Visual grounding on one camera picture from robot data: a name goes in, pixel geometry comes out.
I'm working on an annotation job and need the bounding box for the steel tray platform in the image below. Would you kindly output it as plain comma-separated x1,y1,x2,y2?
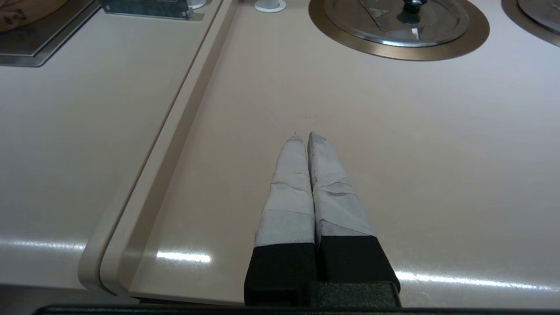
0,0,102,68

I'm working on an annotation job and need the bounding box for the white metal pole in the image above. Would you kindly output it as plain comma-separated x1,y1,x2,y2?
254,0,287,13

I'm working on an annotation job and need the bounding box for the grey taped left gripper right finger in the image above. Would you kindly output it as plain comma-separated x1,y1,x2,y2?
308,132,401,306

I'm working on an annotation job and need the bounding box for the steel lid with black knob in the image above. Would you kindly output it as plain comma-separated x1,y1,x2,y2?
518,0,560,35
324,0,470,47

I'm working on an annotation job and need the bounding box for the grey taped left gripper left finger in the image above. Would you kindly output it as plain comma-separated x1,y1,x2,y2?
244,135,317,305

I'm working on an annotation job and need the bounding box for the bamboo steamer stack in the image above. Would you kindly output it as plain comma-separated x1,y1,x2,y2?
0,0,69,34

